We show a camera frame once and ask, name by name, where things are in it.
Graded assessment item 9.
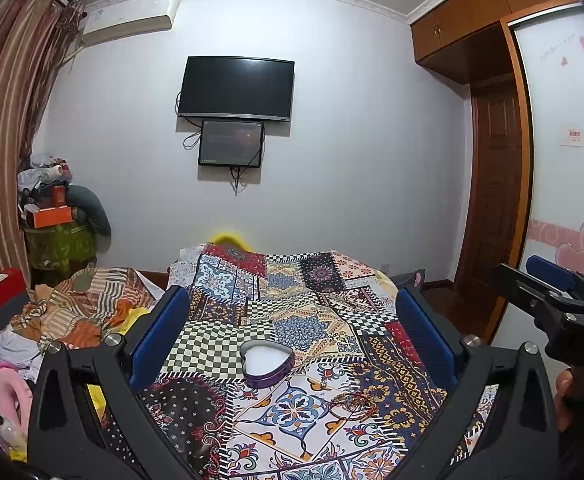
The yellow pillow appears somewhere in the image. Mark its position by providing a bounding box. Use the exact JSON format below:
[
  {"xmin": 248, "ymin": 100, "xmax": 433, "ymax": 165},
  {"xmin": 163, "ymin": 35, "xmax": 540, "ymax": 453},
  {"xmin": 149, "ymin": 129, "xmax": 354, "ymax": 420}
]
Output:
[{"xmin": 209, "ymin": 232, "xmax": 253, "ymax": 252}]

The colourful patchwork bedspread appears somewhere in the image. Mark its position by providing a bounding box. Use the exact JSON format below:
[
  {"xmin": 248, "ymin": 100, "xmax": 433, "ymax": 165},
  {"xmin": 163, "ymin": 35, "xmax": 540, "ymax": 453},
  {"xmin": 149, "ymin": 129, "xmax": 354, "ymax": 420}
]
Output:
[{"xmin": 138, "ymin": 243, "xmax": 452, "ymax": 479}]

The striped brown curtain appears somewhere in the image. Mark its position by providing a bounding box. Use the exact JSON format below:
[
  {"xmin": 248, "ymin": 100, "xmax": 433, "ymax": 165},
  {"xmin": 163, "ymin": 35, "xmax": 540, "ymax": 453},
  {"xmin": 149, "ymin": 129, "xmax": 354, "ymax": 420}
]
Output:
[{"xmin": 0, "ymin": 0, "xmax": 84, "ymax": 273}]

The white wall air conditioner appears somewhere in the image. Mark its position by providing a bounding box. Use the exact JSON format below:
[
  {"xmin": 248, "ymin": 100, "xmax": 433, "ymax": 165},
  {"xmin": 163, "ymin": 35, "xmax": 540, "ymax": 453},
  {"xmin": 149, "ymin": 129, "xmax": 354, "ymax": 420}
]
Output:
[{"xmin": 82, "ymin": 0, "xmax": 179, "ymax": 47}]

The purple heart-shaped tin box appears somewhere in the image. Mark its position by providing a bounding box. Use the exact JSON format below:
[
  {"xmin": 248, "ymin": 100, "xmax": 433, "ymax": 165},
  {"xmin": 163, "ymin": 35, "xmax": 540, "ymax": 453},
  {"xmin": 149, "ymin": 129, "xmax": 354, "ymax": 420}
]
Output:
[{"xmin": 240, "ymin": 339, "xmax": 295, "ymax": 389}]

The right hand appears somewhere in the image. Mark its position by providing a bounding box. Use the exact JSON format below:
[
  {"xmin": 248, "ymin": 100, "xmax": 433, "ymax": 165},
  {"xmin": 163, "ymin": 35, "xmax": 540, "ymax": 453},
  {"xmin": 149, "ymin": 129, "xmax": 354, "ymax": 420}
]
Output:
[{"xmin": 554, "ymin": 366, "xmax": 584, "ymax": 432}]

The red and white box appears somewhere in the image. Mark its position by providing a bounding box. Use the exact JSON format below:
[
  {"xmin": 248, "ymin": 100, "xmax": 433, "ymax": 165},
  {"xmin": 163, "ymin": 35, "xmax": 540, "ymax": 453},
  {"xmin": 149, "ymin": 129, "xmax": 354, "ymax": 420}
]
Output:
[{"xmin": 0, "ymin": 268, "xmax": 26, "ymax": 308}]

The small black wall monitor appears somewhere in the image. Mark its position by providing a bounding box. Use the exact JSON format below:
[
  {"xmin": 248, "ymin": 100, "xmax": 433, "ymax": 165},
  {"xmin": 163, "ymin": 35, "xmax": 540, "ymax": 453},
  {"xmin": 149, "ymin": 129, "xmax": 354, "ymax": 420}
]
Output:
[{"xmin": 199, "ymin": 120, "xmax": 265, "ymax": 169}]

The pink plush toy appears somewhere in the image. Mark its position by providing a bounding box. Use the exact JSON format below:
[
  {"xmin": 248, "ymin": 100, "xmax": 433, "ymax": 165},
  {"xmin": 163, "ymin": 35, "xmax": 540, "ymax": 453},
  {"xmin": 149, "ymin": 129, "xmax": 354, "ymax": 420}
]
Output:
[{"xmin": 0, "ymin": 367, "xmax": 33, "ymax": 434}]

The orange shoe box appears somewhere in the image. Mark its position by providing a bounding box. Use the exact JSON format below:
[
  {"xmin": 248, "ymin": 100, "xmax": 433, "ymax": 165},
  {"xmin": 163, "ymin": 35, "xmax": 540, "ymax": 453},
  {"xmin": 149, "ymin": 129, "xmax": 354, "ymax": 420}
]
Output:
[{"xmin": 25, "ymin": 206, "xmax": 73, "ymax": 229}]

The white sliding door with hearts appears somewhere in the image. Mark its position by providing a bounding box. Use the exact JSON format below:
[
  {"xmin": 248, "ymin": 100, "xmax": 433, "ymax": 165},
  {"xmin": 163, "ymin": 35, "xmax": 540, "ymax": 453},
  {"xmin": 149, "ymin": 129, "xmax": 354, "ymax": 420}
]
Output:
[{"xmin": 510, "ymin": 3, "xmax": 584, "ymax": 274}]

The green patterned storage box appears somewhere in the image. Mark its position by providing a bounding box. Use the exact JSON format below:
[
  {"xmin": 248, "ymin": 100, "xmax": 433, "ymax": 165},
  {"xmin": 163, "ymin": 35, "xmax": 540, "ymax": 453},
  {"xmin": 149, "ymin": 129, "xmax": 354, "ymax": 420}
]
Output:
[{"xmin": 24, "ymin": 222, "xmax": 97, "ymax": 272}]

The wooden wardrobe with cabinets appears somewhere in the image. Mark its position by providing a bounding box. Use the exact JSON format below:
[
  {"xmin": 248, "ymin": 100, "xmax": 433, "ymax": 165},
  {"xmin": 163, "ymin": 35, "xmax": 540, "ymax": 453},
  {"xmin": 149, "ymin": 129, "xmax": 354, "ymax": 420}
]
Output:
[{"xmin": 408, "ymin": 0, "xmax": 577, "ymax": 341}]

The large black wall television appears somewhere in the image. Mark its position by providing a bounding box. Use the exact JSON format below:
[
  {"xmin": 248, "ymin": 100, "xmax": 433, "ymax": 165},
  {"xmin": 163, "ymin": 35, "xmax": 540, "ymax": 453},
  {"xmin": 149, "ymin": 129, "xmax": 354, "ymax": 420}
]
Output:
[{"xmin": 177, "ymin": 55, "xmax": 295, "ymax": 122}]

